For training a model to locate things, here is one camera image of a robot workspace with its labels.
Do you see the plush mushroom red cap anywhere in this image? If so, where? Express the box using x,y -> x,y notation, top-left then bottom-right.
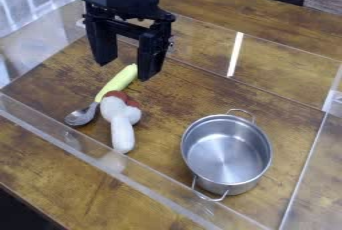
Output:
101,91 -> 142,154

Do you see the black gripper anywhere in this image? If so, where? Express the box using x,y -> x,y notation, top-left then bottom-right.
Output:
83,0 -> 175,81

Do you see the silver pot with handles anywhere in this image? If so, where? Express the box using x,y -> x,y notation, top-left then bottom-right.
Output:
181,109 -> 273,202

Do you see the spoon with yellow-green handle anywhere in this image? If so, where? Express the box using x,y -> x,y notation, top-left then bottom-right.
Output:
65,64 -> 138,127

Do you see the clear acrylic front barrier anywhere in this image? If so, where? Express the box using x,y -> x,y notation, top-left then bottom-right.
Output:
0,93 -> 269,230

